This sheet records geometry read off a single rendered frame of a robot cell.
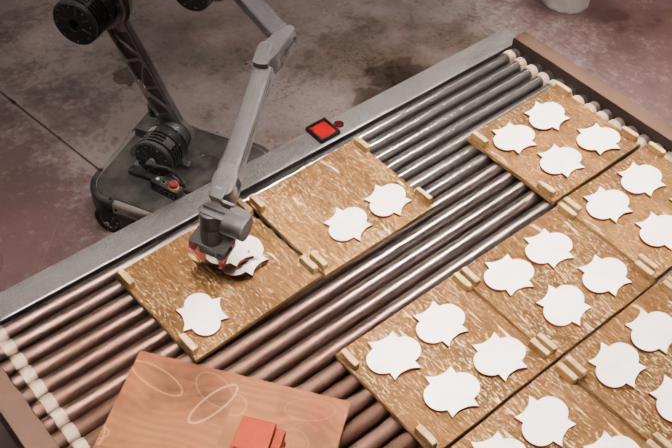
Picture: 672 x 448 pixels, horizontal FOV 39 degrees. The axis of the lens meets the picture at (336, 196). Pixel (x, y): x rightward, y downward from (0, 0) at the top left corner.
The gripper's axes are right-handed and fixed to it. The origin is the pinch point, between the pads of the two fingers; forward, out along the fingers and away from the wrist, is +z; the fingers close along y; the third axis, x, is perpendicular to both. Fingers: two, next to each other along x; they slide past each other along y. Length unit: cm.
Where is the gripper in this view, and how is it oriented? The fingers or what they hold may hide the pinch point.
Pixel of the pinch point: (213, 261)
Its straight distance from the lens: 244.5
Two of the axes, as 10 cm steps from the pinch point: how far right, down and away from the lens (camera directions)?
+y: -9.0, -3.5, 2.5
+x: -4.2, 6.5, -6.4
